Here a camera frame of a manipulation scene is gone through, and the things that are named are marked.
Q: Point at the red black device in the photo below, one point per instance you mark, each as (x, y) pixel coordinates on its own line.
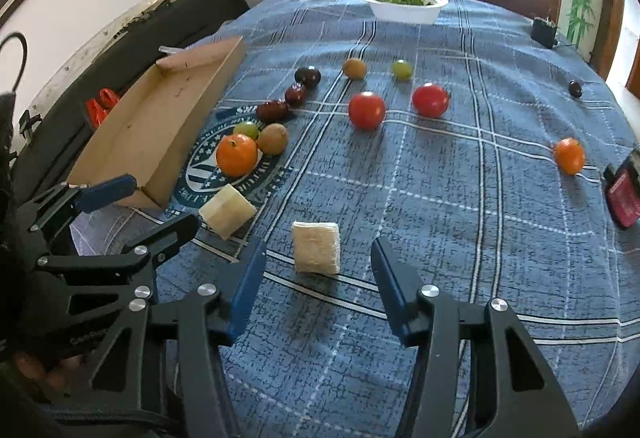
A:
(622, 190)

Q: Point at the white bread cube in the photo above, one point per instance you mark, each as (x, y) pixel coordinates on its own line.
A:
(316, 247)

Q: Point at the blue plaid tablecloth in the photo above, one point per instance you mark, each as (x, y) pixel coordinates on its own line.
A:
(473, 199)

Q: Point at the large red tomato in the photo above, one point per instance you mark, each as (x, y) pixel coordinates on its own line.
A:
(430, 100)
(366, 110)

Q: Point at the green grape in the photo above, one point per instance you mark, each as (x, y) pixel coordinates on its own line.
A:
(402, 70)
(247, 128)

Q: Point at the brown cardboard tray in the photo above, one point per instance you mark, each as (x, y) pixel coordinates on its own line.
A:
(151, 131)

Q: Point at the left hand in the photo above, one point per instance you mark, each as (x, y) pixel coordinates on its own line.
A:
(56, 377)

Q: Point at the white bowl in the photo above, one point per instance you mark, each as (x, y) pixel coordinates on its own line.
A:
(421, 12)

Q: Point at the orange tangerine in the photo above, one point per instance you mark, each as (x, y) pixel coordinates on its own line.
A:
(569, 155)
(236, 155)

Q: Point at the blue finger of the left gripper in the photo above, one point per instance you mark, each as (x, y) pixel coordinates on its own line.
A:
(165, 240)
(108, 192)

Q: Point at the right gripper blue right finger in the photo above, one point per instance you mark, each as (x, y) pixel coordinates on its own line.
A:
(398, 286)

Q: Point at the red jujube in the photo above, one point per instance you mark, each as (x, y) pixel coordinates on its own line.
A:
(273, 111)
(295, 95)

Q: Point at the small dark grape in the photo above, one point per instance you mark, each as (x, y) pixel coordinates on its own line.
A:
(575, 89)

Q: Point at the brown longan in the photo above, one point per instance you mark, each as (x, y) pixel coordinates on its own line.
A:
(355, 69)
(273, 139)

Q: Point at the small black box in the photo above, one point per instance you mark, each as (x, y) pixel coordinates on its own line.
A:
(544, 32)

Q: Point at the beige cheese block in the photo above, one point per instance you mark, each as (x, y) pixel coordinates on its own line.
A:
(226, 212)

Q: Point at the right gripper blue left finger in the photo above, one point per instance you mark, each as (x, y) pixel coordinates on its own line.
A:
(247, 277)

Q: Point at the dark purple plum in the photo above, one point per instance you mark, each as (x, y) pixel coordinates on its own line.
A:
(308, 76)

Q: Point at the black sofa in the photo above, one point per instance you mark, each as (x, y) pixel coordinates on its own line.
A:
(54, 139)

